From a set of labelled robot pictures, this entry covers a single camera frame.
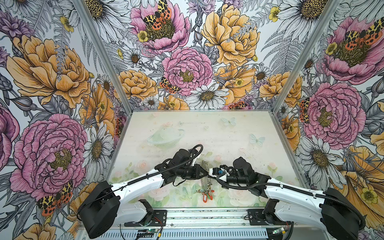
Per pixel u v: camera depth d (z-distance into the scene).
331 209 0.41
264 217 0.67
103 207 0.41
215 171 0.64
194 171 0.70
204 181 0.74
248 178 0.61
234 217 0.76
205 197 0.78
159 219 0.73
